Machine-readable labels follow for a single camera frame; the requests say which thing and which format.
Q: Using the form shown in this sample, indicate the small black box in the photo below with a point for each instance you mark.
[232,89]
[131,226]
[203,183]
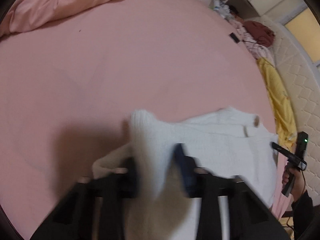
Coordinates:
[234,38]

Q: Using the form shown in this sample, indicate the yellow cartoon pillow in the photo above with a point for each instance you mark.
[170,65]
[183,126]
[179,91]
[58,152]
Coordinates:
[280,102]

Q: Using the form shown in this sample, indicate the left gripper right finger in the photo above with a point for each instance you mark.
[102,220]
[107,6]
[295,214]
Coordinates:
[249,218]

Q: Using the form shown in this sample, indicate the cream tufted headboard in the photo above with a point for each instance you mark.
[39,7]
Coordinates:
[301,79]

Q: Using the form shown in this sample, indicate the white fluffy cardigan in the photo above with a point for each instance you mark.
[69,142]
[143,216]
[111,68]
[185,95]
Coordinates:
[227,142]

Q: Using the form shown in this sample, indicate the pink bed sheet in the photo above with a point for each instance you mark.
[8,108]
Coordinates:
[69,88]

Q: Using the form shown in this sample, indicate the maroon bag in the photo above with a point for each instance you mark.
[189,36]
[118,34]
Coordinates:
[260,33]

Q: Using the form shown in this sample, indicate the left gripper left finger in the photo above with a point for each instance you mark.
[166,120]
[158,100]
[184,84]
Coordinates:
[93,210]

